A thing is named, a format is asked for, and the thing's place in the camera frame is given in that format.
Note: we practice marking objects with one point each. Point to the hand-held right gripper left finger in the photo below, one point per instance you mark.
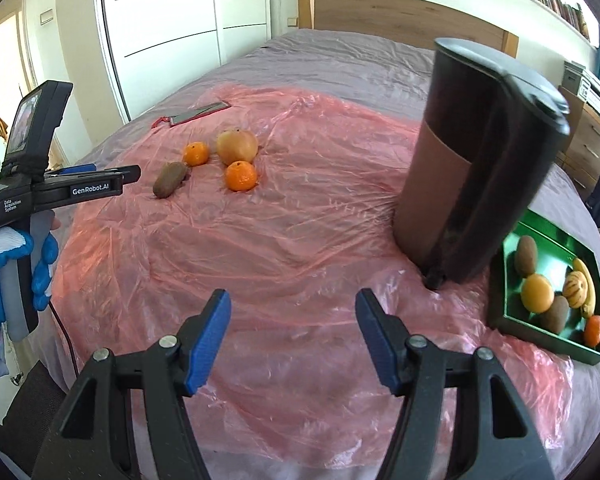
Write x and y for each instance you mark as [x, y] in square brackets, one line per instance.
[210, 340]

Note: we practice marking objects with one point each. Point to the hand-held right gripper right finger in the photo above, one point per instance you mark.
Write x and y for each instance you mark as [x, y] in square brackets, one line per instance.
[380, 340]

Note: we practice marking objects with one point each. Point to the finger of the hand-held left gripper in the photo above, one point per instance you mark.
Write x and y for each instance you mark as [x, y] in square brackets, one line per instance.
[125, 174]
[80, 168]

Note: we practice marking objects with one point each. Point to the brown kiwi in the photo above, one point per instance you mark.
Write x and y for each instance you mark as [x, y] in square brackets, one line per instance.
[170, 179]
[555, 312]
[526, 255]

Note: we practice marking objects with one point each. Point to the small orange mandarin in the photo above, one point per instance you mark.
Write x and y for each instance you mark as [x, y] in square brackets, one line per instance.
[594, 331]
[240, 176]
[196, 154]

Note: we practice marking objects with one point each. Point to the yellow red apple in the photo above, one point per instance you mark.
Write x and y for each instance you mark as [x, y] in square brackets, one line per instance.
[236, 146]

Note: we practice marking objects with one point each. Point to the large yellow orange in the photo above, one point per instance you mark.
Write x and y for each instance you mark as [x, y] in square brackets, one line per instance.
[537, 292]

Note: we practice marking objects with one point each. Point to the green tray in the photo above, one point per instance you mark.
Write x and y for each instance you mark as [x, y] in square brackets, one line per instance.
[550, 232]

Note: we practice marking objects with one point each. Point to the striped yellow fruit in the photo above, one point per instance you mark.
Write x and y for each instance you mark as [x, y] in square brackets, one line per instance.
[575, 287]

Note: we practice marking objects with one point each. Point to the yellow banana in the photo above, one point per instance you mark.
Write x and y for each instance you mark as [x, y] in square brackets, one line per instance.
[591, 300]

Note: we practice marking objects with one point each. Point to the person's left hand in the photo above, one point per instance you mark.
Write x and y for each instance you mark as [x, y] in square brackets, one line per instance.
[0, 250]

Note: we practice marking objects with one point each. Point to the smartphone in red case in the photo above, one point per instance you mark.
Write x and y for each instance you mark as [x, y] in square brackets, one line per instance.
[200, 112]

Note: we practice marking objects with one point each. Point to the red plastic sheet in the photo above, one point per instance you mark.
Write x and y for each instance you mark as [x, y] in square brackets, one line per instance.
[280, 240]

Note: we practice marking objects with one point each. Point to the white wardrobe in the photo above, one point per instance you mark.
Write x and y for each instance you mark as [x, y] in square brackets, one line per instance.
[170, 20]

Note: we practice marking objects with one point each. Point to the dark fabric seat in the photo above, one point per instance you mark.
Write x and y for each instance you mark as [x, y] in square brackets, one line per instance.
[30, 410]

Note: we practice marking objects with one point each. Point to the wooden dresser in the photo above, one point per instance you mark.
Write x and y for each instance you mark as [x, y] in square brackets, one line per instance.
[590, 142]

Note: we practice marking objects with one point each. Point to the wooden bed headboard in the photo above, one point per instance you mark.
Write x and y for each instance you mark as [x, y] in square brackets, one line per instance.
[380, 12]

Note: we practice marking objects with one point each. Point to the white printer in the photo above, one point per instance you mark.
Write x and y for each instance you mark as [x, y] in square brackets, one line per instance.
[595, 90]

